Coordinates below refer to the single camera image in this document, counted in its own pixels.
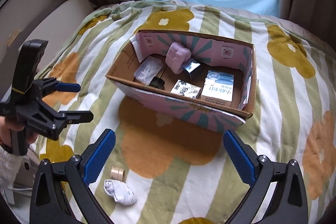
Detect floral striped green blanket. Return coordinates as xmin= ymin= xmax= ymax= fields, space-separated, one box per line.
xmin=33 ymin=1 xmax=335 ymax=223

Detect pink towel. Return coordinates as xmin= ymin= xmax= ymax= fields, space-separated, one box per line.
xmin=165 ymin=42 xmax=191 ymax=75

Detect beaded bracelet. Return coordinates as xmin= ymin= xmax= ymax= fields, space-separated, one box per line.
xmin=0 ymin=140 xmax=13 ymax=154

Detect beige tape roll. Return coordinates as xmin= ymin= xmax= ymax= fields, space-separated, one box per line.
xmin=110 ymin=166 xmax=125 ymax=181

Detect white sock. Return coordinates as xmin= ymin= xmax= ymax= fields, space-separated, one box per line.
xmin=104 ymin=179 xmax=137 ymax=206

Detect person's left hand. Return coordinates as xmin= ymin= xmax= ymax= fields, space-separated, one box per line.
xmin=0 ymin=116 xmax=25 ymax=147

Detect clear floss pick box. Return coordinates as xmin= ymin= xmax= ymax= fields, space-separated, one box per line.
xmin=133 ymin=56 xmax=163 ymax=85

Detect white blue patch box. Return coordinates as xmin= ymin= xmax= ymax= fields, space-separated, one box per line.
xmin=201 ymin=70 xmax=234 ymax=106

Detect cardboard box pink lining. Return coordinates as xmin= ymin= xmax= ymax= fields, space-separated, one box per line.
xmin=106 ymin=30 xmax=256 ymax=132

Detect small blue box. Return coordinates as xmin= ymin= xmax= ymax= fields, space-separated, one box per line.
xmin=182 ymin=58 xmax=202 ymax=80

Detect black cosmetic cream jar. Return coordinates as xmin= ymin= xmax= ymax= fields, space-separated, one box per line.
xmin=149 ymin=76 xmax=165 ymax=90

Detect white sleeve cuff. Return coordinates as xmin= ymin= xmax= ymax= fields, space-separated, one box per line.
xmin=0 ymin=147 xmax=23 ymax=188

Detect white floral pattern box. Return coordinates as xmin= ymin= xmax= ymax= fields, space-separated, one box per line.
xmin=170 ymin=80 xmax=201 ymax=99

